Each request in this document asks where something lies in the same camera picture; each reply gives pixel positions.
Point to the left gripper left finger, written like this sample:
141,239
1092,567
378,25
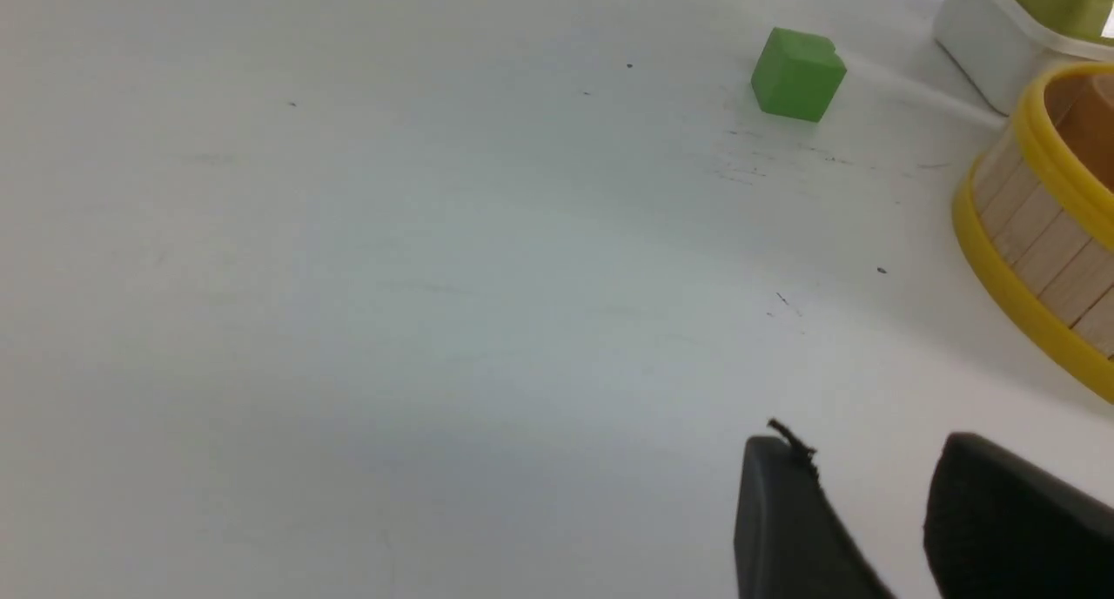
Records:
789,541

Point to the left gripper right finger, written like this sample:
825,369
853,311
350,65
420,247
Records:
997,526

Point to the yellow wooden steamer basket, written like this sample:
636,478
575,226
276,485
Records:
1033,219

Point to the green cube block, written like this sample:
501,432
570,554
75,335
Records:
797,75

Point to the white plastic container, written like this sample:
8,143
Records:
1000,48

